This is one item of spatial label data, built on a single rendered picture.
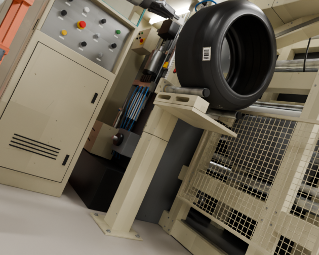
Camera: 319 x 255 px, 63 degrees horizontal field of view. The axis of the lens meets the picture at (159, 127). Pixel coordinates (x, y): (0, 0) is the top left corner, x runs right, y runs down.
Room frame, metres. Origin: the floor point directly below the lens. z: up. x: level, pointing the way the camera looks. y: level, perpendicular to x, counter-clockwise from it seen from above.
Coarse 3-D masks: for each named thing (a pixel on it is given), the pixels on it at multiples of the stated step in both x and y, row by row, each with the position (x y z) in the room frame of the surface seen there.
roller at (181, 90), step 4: (168, 88) 1.49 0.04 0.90; (172, 88) 1.46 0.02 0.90; (176, 88) 1.43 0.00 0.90; (180, 88) 1.40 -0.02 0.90; (184, 88) 1.37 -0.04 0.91; (188, 88) 1.34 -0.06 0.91; (192, 88) 1.32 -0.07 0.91; (196, 88) 1.29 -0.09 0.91; (200, 88) 1.27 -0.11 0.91; (204, 88) 1.25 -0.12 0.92; (168, 92) 1.50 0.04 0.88; (172, 92) 1.46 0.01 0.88; (176, 92) 1.43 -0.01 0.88; (180, 92) 1.39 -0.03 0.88; (184, 92) 1.36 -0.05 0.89; (188, 92) 1.33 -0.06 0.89; (192, 92) 1.31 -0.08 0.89; (196, 92) 1.28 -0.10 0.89; (200, 92) 1.26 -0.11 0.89; (204, 92) 1.24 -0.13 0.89; (208, 92) 1.25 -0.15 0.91; (200, 96) 1.28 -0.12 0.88; (204, 96) 1.25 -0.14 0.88
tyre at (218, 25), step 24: (240, 0) 1.24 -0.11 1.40; (192, 24) 1.28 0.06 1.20; (216, 24) 1.18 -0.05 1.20; (240, 24) 1.52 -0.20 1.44; (264, 24) 1.32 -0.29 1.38; (192, 48) 1.24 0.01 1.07; (216, 48) 1.19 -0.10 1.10; (240, 48) 1.62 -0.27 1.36; (264, 48) 1.50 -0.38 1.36; (192, 72) 1.28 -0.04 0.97; (216, 72) 1.22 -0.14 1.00; (240, 72) 1.66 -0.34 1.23; (264, 72) 1.53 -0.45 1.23; (216, 96) 1.30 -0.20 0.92; (240, 96) 1.34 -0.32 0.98
